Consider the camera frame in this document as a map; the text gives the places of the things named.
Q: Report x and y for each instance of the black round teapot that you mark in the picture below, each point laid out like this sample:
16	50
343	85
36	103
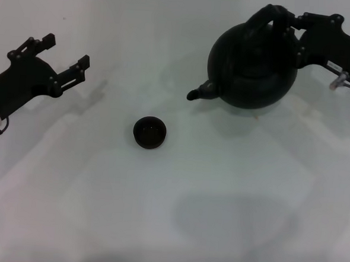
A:
250	73

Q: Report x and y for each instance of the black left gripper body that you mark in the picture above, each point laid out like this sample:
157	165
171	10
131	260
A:
20	83

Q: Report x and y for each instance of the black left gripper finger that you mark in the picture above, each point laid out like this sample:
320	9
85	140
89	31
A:
73	74
31	46

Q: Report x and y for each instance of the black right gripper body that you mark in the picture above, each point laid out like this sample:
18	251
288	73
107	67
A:
331	45

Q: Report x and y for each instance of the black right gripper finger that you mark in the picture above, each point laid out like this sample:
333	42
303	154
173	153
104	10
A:
318	19
299	52

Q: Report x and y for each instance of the clear right wrist connector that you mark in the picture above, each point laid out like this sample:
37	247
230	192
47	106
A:
338	80

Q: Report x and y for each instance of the dark round teacup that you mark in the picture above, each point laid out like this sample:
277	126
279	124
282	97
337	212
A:
149	133

